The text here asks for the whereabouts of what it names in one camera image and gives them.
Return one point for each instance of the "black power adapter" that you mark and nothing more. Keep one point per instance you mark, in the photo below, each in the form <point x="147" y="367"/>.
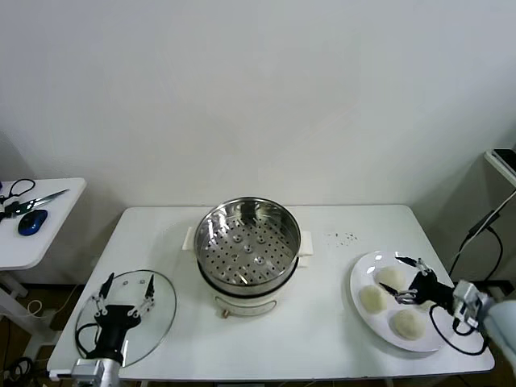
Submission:
<point x="481" y="224"/>

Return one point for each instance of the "blue computer mouse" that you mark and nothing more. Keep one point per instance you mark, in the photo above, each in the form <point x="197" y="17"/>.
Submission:
<point x="32" y="222"/>

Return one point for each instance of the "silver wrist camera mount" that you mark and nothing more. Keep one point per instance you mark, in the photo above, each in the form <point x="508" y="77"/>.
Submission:
<point x="467" y="302"/>
<point x="94" y="369"/>

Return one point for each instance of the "scattered dark crumbs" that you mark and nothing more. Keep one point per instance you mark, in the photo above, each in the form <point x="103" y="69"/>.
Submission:
<point x="342" y="238"/>

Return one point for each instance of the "perforated steel steamer basket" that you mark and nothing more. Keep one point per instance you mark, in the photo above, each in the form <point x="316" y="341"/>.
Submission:
<point x="225" y="227"/>

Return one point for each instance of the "white side table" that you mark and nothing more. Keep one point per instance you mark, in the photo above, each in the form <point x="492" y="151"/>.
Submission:
<point x="52" y="238"/>

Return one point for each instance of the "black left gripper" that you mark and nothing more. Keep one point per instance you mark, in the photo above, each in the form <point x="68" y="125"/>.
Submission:
<point x="115" y="322"/>

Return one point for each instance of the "black device on shelf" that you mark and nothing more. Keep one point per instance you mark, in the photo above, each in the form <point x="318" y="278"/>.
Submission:
<point x="506" y="154"/>

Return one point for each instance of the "white side shelf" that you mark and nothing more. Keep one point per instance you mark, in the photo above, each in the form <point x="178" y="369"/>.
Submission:
<point x="500" y="165"/>

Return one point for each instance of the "white electric cooker base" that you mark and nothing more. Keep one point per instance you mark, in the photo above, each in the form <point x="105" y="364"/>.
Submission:
<point x="242" y="305"/>

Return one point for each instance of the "round glass pot lid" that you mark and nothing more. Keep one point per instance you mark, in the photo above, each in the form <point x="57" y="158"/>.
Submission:
<point x="161" y="306"/>

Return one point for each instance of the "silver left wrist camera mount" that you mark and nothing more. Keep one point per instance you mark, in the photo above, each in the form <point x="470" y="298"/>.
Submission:
<point x="94" y="369"/>

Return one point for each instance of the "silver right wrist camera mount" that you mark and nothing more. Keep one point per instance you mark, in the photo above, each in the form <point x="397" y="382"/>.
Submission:
<point x="467" y="302"/>

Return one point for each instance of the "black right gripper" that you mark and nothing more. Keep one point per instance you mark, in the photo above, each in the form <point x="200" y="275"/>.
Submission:
<point x="433" y="291"/>

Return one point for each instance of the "white oval plate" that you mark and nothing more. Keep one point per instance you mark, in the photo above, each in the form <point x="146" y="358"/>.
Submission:
<point x="364" y="274"/>

